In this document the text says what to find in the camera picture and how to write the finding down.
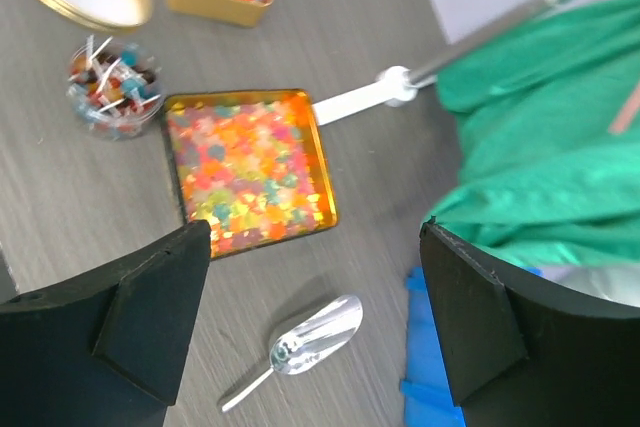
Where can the green cloth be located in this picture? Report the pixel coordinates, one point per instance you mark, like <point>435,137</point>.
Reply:
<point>543,179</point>

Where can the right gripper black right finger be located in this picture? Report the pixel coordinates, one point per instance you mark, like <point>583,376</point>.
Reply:
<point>588,348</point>

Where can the clear glass jar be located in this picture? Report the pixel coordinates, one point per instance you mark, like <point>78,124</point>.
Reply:
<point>114,88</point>

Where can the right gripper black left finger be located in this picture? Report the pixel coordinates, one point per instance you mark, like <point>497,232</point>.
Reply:
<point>107,347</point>

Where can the white clothes rack stand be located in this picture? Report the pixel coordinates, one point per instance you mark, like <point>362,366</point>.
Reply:
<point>400,87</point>

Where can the silver metal scoop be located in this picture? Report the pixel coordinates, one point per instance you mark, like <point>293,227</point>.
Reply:
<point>306,341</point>

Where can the blue plastic bin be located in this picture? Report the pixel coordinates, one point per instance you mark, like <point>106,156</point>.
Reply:
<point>425,347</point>

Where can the white cloth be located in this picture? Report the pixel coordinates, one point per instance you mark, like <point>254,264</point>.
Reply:
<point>617,283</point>

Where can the gold tin of gummy candies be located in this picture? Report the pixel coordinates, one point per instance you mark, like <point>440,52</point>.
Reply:
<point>251,164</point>

